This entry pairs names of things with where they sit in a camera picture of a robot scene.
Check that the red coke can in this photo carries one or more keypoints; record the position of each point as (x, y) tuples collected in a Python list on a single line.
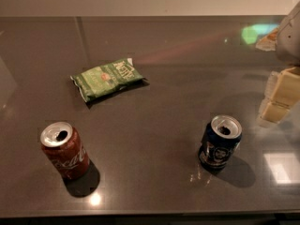
[(62, 145)]

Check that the green chip bag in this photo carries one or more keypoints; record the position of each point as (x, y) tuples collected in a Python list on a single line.
[(106, 79)]

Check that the dark blue pepsi can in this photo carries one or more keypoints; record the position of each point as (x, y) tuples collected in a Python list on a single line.
[(221, 138)]

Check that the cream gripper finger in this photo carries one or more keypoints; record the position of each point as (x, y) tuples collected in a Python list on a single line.
[(282, 91)]

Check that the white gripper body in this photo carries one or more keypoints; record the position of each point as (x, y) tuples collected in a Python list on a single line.
[(290, 40)]

